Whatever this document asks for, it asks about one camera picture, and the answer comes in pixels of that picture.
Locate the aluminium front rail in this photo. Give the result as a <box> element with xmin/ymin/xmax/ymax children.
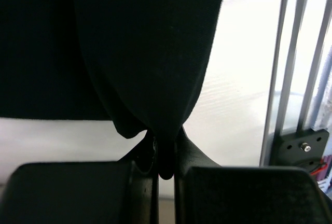
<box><xmin>259</xmin><ymin>0</ymin><xmax>331</xmax><ymax>165</ymax></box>

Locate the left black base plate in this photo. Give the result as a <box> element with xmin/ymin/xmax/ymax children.
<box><xmin>269</xmin><ymin>129</ymin><xmax>329</xmax><ymax>174</ymax></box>

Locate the black t shirt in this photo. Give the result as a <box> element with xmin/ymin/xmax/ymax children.
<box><xmin>1</xmin><ymin>0</ymin><xmax>222</xmax><ymax>179</ymax></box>

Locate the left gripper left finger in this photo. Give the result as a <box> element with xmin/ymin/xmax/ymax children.
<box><xmin>1</xmin><ymin>132</ymin><xmax>159</xmax><ymax>223</ymax></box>

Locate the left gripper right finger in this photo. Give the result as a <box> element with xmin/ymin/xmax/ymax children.
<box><xmin>174</xmin><ymin>130</ymin><xmax>331</xmax><ymax>223</ymax></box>

